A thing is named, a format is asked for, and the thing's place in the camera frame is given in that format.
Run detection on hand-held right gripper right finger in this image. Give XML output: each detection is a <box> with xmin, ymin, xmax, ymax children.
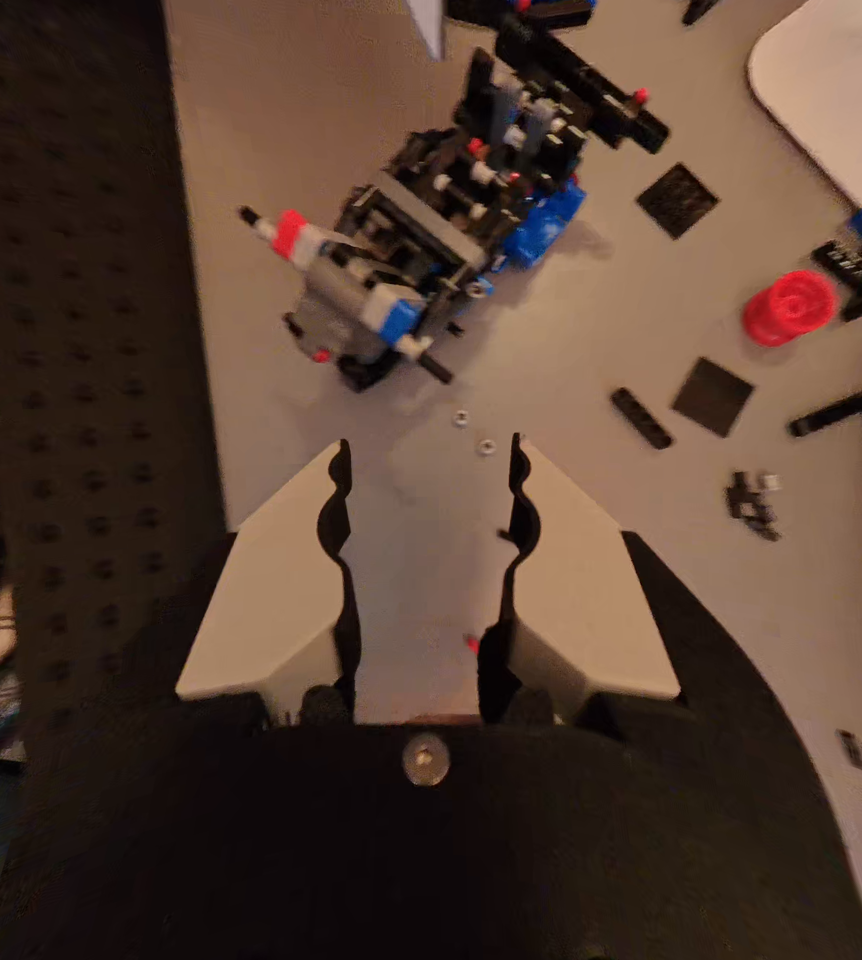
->
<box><xmin>476</xmin><ymin>432</ymin><xmax>682</xmax><ymax>725</ymax></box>

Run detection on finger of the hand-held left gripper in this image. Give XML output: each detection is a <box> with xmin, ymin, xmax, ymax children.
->
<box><xmin>403</xmin><ymin>0</ymin><xmax>448</xmax><ymax>63</ymax></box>

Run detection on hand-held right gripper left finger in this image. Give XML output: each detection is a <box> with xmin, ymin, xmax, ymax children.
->
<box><xmin>174</xmin><ymin>438</ymin><xmax>364</xmax><ymax>725</ymax></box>

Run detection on small connector pins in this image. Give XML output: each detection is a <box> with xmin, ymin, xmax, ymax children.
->
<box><xmin>462</xmin><ymin>470</ymin><xmax>862</xmax><ymax>772</ymax></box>

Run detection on brick-built toy truck chassis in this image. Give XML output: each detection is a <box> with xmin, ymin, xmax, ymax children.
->
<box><xmin>237</xmin><ymin>30</ymin><xmax>673</xmax><ymax>396</ymax></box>

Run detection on short black beam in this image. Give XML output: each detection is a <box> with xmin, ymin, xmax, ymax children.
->
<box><xmin>610</xmin><ymin>387</ymin><xmax>676</xmax><ymax>452</ymax></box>

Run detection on black square panel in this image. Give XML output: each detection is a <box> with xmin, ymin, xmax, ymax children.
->
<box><xmin>670</xmin><ymin>355</ymin><xmax>756</xmax><ymax>439</ymax></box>

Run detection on black studded plate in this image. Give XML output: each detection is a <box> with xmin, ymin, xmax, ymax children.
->
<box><xmin>634</xmin><ymin>162</ymin><xmax>722</xmax><ymax>242</ymax></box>

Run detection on large red wheel rim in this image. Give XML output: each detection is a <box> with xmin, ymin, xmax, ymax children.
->
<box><xmin>743</xmin><ymin>269</ymin><xmax>840</xmax><ymax>349</ymax></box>

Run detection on white book stand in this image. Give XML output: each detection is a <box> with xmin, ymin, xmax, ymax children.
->
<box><xmin>746</xmin><ymin>0</ymin><xmax>862</xmax><ymax>220</ymax></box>

